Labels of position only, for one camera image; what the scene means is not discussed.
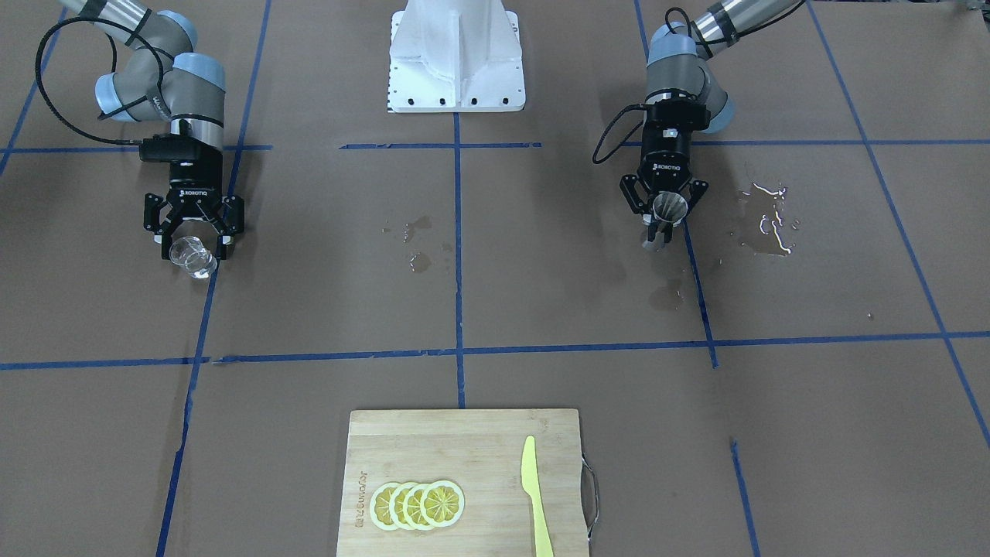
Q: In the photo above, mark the back lemon slice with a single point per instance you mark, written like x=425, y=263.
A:
x=442, y=503

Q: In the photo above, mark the yellow plastic knife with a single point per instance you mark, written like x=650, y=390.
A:
x=531, y=486

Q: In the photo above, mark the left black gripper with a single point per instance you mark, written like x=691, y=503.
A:
x=666, y=168

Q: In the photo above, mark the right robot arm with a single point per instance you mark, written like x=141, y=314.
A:
x=166, y=80

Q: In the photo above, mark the wooden cutting board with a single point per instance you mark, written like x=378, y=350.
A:
x=393, y=454

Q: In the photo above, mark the steel jigger measuring cup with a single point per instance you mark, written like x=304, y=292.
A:
x=667, y=207

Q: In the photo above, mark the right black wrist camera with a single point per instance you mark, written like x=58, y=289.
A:
x=170, y=148

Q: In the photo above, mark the clear glass cup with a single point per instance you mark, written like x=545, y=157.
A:
x=190, y=254

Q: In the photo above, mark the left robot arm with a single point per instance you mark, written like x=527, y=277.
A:
x=684, y=98

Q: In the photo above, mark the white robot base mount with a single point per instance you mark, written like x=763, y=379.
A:
x=455, y=56

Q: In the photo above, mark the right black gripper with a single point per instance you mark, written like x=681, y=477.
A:
x=192, y=185

